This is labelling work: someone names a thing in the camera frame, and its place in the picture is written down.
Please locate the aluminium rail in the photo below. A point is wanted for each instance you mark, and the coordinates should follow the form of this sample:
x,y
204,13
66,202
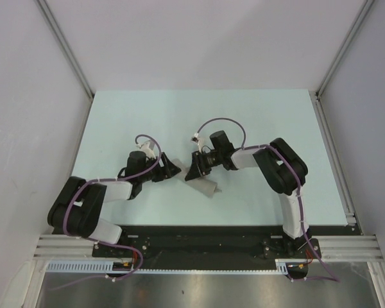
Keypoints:
x,y
62,247
350,248

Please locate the white slotted cable duct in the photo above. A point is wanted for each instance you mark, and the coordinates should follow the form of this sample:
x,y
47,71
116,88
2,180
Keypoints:
x,y
121,268

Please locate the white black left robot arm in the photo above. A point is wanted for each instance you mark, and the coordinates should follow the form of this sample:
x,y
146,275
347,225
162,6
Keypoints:
x,y
77,209

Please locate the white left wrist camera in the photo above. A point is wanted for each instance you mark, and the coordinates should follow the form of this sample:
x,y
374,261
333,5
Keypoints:
x,y
148,148

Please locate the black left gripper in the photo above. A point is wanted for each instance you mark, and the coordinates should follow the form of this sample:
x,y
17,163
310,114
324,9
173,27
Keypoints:
x,y
167,171

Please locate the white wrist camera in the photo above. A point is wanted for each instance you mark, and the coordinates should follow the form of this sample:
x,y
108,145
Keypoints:
x,y
198,141
148,148

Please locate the aluminium rail left front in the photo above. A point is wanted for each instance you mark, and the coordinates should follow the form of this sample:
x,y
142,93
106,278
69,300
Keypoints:
x,y
62,247

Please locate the aluminium frame post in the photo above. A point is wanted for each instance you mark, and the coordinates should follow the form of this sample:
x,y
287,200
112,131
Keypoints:
x,y
65,47
346,44

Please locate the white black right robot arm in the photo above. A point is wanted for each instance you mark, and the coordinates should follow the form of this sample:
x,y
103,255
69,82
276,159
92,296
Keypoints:
x,y
282,168

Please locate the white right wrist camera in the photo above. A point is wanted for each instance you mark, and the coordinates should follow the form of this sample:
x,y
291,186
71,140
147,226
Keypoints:
x,y
198,141

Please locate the left aluminium frame post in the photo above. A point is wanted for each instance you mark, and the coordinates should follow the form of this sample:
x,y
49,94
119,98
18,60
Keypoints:
x,y
65,47

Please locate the right aluminium frame post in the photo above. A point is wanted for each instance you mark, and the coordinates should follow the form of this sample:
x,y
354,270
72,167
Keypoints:
x,y
346,44

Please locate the aluminium rail right front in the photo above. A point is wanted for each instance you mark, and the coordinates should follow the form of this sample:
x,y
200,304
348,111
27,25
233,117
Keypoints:
x,y
350,248

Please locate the grey cloth napkin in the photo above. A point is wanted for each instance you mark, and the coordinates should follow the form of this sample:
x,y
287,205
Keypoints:
x,y
207,187

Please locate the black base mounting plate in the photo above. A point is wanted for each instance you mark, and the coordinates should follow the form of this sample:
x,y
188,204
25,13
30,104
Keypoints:
x,y
212,245

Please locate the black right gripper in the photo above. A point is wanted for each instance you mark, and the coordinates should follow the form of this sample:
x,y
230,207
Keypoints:
x,y
194,171

